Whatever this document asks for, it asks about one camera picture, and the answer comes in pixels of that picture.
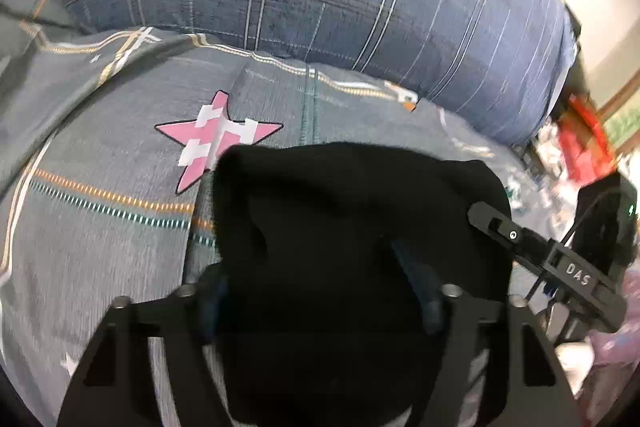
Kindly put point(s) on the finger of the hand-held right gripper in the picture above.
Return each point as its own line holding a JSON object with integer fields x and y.
{"x": 505, "y": 229}

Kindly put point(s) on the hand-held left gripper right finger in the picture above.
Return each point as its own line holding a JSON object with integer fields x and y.
{"x": 425, "y": 297}

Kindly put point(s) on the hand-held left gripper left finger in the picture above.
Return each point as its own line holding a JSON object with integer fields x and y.
{"x": 210, "y": 312}

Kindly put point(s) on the black pants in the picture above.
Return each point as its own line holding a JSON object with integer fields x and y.
{"x": 350, "y": 217}

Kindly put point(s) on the pile of cluttered packets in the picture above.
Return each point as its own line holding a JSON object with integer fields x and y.
{"x": 545, "y": 167}

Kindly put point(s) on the purple printed cloth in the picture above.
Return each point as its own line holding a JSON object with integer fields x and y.
{"x": 615, "y": 357}

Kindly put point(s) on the red plastic bag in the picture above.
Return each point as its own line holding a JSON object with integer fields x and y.
{"x": 585, "y": 142}

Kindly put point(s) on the grey printed bed sheet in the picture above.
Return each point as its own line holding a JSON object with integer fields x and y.
{"x": 125, "y": 157}

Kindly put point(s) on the wooden frame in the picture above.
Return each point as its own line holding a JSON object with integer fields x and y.
{"x": 617, "y": 109}

